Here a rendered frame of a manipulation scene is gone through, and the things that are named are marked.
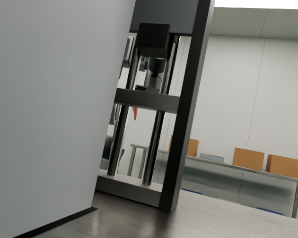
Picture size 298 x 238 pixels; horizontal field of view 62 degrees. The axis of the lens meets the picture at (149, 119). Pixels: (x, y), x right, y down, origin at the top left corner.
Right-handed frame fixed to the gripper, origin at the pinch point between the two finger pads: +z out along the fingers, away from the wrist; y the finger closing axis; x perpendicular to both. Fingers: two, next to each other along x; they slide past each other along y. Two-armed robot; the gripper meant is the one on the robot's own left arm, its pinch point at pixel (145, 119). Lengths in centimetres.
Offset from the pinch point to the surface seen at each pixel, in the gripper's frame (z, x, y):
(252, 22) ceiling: -274, 128, 115
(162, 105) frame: 16.7, -29.1, 1.8
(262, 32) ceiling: -284, 145, 139
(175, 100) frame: 16.2, -30.1, 3.4
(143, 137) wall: -160, 289, 3
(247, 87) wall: -226, 199, 138
